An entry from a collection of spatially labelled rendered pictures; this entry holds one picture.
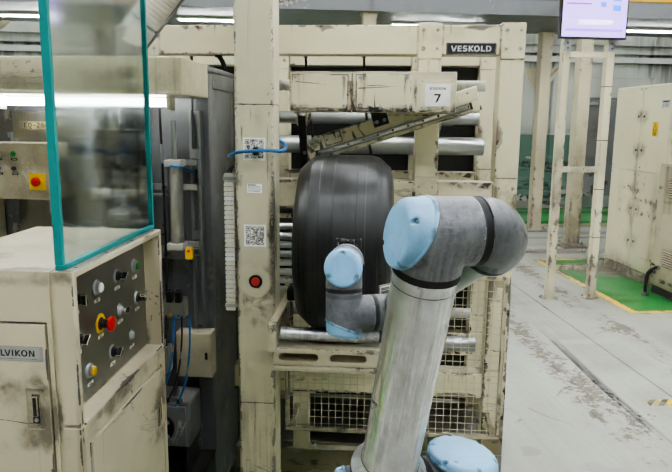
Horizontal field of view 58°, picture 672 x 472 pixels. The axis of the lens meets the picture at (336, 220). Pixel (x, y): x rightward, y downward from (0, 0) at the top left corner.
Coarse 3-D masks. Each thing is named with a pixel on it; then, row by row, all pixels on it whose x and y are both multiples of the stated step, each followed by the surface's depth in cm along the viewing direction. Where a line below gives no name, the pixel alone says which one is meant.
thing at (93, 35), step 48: (48, 0) 126; (96, 0) 149; (144, 0) 177; (48, 48) 127; (96, 48) 149; (144, 48) 179; (48, 96) 129; (96, 96) 150; (144, 96) 180; (48, 144) 130; (96, 144) 150; (144, 144) 181; (96, 192) 151; (144, 192) 182; (96, 240) 152
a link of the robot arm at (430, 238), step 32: (416, 224) 92; (448, 224) 93; (480, 224) 95; (416, 256) 93; (448, 256) 94; (480, 256) 96; (416, 288) 97; (448, 288) 97; (384, 320) 106; (416, 320) 99; (448, 320) 102; (384, 352) 106; (416, 352) 102; (384, 384) 107; (416, 384) 105; (384, 416) 109; (416, 416) 108; (384, 448) 112; (416, 448) 113
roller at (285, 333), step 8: (280, 328) 204; (288, 328) 203; (296, 328) 203; (304, 328) 203; (312, 328) 202; (320, 328) 202; (280, 336) 202; (288, 336) 202; (296, 336) 202; (304, 336) 201; (312, 336) 201; (320, 336) 201; (328, 336) 201; (368, 336) 200; (376, 336) 200
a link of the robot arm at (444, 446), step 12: (432, 444) 129; (444, 444) 129; (456, 444) 130; (468, 444) 130; (480, 444) 131; (432, 456) 125; (444, 456) 124; (456, 456) 125; (468, 456) 126; (480, 456) 126; (492, 456) 127; (432, 468) 124; (444, 468) 122; (456, 468) 121; (468, 468) 121; (480, 468) 122; (492, 468) 123
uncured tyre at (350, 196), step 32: (320, 160) 199; (352, 160) 198; (320, 192) 187; (352, 192) 186; (384, 192) 188; (320, 224) 183; (352, 224) 182; (384, 224) 184; (320, 256) 182; (384, 256) 184; (320, 288) 186; (320, 320) 196
